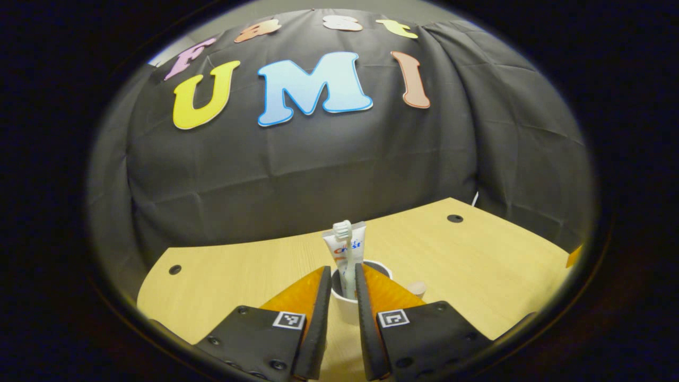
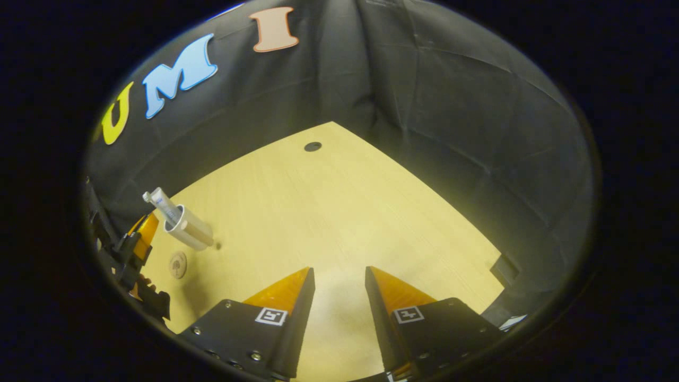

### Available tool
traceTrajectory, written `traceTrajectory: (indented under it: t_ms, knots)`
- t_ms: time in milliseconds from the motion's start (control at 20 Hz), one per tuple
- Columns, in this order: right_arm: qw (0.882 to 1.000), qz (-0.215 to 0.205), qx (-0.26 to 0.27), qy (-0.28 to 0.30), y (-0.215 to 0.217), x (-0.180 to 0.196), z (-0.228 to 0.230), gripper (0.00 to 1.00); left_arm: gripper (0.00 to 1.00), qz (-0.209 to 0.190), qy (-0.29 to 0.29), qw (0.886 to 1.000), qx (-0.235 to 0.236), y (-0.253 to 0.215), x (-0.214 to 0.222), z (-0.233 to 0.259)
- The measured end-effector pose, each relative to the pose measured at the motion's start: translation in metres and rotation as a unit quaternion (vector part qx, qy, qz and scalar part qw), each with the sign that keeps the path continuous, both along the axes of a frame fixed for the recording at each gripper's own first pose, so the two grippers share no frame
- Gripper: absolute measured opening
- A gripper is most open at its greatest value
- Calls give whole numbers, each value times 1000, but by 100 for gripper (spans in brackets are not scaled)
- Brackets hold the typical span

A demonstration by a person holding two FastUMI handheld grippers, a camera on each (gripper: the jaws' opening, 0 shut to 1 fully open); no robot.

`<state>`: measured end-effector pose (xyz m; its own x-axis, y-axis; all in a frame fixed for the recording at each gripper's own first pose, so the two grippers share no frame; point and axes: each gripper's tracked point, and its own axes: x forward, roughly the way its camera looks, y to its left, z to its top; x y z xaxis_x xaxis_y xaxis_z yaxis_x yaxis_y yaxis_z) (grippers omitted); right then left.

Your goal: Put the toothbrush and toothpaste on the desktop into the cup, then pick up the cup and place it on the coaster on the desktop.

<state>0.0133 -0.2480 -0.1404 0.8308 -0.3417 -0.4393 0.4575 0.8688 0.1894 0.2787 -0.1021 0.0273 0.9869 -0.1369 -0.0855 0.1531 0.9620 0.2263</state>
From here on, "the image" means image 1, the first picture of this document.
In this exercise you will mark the white toothbrush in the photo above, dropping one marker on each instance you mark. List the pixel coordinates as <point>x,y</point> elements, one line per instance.
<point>342,229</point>

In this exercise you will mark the white cup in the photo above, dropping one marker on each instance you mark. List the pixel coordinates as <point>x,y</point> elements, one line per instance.
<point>345,310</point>

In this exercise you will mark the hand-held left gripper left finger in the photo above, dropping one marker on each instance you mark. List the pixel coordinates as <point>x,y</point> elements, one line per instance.
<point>318,329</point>

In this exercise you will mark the white toothpaste tube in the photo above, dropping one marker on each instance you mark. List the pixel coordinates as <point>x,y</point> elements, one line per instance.
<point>356,245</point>

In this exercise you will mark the round wooden coaster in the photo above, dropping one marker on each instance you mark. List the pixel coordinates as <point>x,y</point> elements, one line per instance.
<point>417,288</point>

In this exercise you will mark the black backdrop cloth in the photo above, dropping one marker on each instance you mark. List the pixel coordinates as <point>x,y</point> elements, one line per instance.
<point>318,159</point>

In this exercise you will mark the thin white strip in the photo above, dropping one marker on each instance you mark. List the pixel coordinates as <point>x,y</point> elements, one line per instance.
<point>475,199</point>

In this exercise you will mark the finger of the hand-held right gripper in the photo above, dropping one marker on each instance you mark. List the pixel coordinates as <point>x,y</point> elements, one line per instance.
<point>574,257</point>

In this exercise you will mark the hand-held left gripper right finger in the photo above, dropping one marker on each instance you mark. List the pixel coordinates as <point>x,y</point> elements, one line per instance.
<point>368,339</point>

